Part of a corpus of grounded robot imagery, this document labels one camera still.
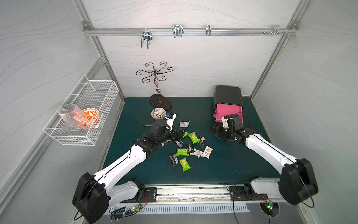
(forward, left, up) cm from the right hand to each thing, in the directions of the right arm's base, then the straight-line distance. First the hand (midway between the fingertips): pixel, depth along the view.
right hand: (211, 130), depth 85 cm
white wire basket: (+10, +67, +19) cm, 70 cm away
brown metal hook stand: (+33, +41, -8) cm, 53 cm away
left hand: (-4, +19, +8) cm, 21 cm away
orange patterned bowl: (-8, +61, +21) cm, 65 cm away
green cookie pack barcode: (-10, +18, -11) cm, 23 cm away
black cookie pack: (-3, +5, -12) cm, 13 cm away
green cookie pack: (+4, +16, -12) cm, 20 cm away
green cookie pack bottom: (-18, +16, -11) cm, 26 cm away
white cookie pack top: (+11, +17, -11) cm, 23 cm away
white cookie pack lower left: (-10, +8, -10) cm, 17 cm away
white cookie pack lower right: (-9, +2, -12) cm, 15 cm away
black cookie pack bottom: (-16, +22, -10) cm, 29 cm away
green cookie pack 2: (0, +10, -10) cm, 14 cm away
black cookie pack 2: (-5, +20, -10) cm, 23 cm away
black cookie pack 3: (-8, +12, -9) cm, 17 cm away
